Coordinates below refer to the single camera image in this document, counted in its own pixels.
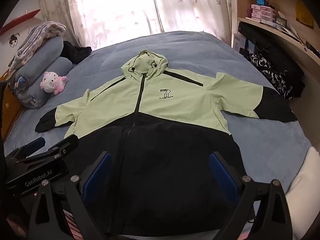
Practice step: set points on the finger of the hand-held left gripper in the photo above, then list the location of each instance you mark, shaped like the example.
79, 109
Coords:
36, 144
66, 143

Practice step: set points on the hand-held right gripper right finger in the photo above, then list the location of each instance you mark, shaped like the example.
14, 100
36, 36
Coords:
222, 175

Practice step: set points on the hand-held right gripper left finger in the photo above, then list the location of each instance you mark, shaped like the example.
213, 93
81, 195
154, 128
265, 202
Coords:
98, 177

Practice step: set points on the green and black hooded jacket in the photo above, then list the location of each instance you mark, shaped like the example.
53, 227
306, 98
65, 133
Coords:
175, 105

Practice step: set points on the orange wooden headboard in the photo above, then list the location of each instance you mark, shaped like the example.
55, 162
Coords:
11, 105

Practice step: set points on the blue-grey fleece bed blanket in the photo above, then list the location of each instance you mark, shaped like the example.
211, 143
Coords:
262, 140

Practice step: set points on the pink cat plush toy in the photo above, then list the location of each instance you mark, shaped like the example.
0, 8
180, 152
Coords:
50, 81

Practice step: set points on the grey-blue rolled pillow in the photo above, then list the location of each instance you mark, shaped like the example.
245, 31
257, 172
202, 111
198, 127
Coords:
61, 65
47, 48

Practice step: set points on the cream folded blanket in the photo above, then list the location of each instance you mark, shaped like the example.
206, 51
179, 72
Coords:
305, 180

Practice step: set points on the black fuzzy cloth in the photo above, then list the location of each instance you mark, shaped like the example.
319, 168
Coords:
75, 51

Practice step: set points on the floral folded blanket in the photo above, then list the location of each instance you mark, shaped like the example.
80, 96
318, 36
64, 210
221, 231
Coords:
42, 31

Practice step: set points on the black white patterned cloth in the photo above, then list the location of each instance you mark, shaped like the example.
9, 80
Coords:
260, 65

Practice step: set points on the black bag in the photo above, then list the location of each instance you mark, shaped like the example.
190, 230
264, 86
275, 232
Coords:
275, 52

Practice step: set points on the white printed carton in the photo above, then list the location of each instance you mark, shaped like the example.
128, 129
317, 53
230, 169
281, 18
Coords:
240, 42

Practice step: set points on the white floral curtain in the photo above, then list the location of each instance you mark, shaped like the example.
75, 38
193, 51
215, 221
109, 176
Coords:
112, 10

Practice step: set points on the colourful printed card box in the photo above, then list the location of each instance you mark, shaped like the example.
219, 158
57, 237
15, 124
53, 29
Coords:
281, 22

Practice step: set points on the stack of pink white boxes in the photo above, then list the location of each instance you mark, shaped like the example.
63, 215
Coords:
265, 12

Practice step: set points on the small blue box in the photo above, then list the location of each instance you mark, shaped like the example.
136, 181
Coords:
260, 0

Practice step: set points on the yellow flat item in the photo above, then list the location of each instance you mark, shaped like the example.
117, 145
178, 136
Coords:
303, 15

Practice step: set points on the black figure wall sticker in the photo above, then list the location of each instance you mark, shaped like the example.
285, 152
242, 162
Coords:
13, 41

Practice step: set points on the red wall shelf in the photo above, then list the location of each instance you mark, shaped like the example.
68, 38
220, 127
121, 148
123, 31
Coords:
22, 18

